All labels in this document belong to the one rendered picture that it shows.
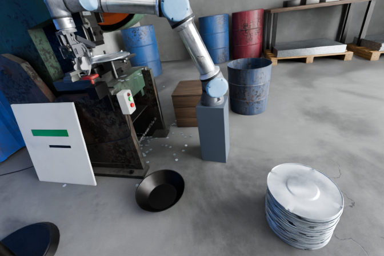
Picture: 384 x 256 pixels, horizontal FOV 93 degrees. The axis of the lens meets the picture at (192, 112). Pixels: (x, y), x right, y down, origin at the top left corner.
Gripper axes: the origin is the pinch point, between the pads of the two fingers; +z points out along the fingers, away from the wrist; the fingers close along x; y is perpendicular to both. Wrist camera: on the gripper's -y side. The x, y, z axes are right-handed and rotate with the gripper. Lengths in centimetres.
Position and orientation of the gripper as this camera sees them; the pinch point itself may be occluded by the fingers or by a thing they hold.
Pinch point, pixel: (88, 72)
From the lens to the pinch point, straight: 107.2
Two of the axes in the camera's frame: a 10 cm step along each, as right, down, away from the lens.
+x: 9.7, -0.2, -2.2
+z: 1.3, 8.7, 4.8
